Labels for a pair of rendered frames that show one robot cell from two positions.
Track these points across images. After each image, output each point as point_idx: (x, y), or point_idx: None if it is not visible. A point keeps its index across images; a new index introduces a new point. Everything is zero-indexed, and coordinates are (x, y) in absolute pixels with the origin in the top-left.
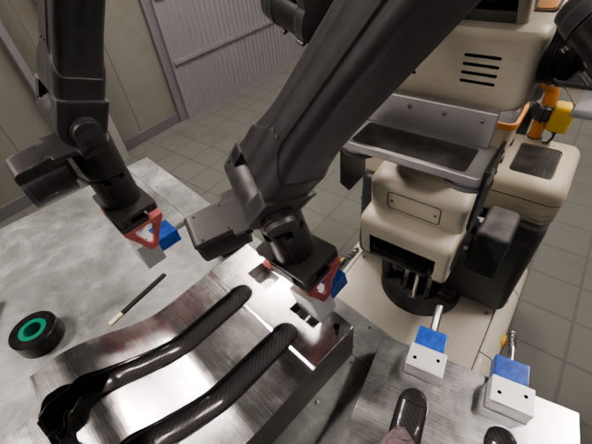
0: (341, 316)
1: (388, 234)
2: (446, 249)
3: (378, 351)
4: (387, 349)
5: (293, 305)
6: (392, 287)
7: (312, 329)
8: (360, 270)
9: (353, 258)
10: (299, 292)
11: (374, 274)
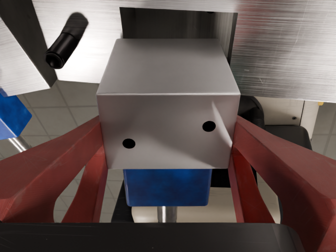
0: (98, 83)
1: (223, 202)
2: (138, 212)
3: (22, 54)
4: (19, 68)
5: (234, 33)
6: (243, 100)
7: (118, 2)
8: (289, 101)
9: (306, 110)
10: (181, 106)
11: (270, 105)
